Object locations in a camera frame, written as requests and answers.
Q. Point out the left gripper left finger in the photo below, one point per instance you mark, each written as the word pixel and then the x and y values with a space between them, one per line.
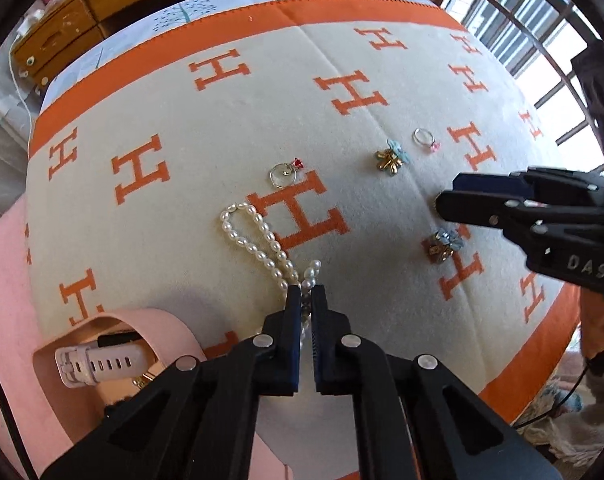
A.
pixel 197 419

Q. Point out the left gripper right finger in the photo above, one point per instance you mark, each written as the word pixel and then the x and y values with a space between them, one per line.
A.
pixel 414 419

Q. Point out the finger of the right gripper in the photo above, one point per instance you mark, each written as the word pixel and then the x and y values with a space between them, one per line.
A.
pixel 493 184
pixel 492 210

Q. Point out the blue flower pearl brooch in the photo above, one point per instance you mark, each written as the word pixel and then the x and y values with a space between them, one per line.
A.
pixel 442 244

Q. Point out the blue flower gold brooch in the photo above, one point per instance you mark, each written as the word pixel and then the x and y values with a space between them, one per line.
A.
pixel 392 158

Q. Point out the pink jewelry tray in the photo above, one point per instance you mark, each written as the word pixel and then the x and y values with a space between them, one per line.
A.
pixel 50 416

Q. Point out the person's right hand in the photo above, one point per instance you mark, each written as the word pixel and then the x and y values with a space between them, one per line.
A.
pixel 591 310

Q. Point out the barred window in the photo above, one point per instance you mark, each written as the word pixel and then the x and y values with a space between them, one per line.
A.
pixel 535 41

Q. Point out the orange beige H-pattern blanket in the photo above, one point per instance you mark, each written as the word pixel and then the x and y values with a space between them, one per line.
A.
pixel 148 184

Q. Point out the lace covered piano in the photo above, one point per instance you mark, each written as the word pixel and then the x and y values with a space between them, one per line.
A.
pixel 15 131

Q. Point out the light blue patterned sheet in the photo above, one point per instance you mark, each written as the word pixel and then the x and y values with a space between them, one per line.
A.
pixel 131 36

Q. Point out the silver ring pink stone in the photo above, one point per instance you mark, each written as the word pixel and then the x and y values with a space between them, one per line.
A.
pixel 426 140

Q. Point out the pink strap smartwatch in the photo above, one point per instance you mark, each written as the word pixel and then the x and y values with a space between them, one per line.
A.
pixel 109 357

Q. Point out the silver ring red stone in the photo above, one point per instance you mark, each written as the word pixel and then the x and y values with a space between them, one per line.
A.
pixel 285 174

